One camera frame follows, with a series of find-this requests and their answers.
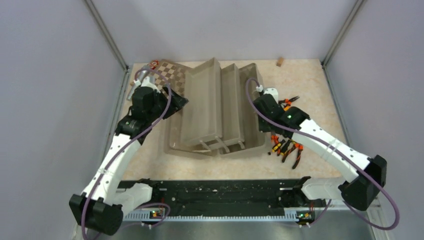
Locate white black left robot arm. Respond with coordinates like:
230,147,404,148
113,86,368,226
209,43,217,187
69,85,189,236

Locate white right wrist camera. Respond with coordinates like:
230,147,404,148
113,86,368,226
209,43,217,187
256,85,279,101

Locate orange black end pliers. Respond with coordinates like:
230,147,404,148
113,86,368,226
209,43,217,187
280,140,304,170

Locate small orange needle-nose pliers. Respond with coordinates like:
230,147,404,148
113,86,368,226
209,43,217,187
271,134,281,156

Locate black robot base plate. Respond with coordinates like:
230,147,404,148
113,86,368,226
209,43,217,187
118,177,328,217

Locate translucent beige tool box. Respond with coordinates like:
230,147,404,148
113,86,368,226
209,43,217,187
163,58,270,159

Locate wooden chessboard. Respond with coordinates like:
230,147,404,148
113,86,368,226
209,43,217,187
154,59,192,96

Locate aluminium frame rail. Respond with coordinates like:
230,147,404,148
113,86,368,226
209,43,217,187
89,205,382,223

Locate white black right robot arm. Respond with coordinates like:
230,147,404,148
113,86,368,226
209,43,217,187
249,93,387,211

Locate orange long-nose pliers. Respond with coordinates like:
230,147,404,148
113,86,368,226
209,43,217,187
278,96,300,109

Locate small wooden block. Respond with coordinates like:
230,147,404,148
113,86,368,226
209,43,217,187
276,57,285,67

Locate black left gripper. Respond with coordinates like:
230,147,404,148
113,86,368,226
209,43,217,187
147,84,189,122

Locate red small snack packet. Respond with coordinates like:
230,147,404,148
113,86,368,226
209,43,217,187
148,59,161,70

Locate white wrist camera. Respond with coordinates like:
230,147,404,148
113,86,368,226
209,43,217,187
134,75,159,92
256,85,279,101

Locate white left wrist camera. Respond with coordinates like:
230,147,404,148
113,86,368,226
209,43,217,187
134,75,159,92

